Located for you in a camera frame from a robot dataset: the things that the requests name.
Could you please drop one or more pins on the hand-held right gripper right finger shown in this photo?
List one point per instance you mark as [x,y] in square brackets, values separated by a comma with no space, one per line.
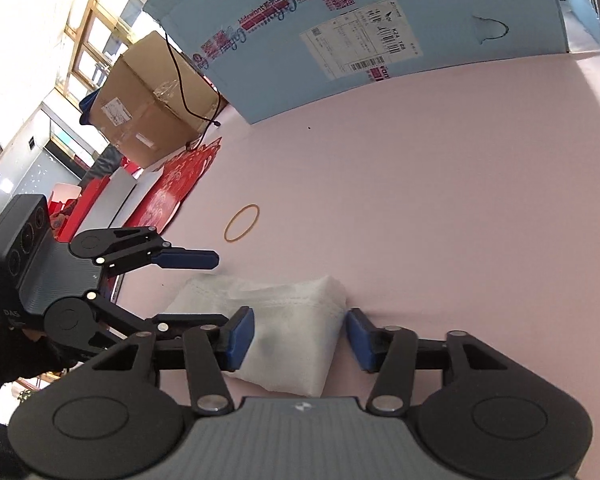
[360,340]

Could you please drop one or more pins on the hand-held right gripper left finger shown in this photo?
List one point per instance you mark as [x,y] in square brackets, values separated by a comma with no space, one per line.
[240,337]

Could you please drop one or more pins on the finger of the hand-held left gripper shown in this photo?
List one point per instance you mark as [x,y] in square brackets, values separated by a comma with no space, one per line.
[190,259]
[190,320]

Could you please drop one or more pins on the white non-woven shopping bag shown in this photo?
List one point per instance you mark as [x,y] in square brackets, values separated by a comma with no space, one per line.
[290,320]

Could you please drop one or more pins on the person's left hand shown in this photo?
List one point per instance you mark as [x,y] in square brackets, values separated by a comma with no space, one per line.
[32,335]

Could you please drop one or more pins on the tan rubber band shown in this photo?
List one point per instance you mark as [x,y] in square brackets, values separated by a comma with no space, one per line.
[226,234]

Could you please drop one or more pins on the red gift box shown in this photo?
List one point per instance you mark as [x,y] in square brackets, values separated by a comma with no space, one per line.
[75,200]

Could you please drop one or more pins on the white flat board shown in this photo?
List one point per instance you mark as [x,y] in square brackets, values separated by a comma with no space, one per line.
[110,200]

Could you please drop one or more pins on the sealed brown cardboard box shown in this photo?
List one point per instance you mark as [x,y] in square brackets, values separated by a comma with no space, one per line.
[140,100]

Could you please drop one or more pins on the light blue box with label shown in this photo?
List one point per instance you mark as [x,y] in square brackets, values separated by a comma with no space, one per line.
[405,20]

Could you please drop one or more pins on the wooden window frame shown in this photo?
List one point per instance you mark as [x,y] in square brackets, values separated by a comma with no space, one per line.
[92,35]

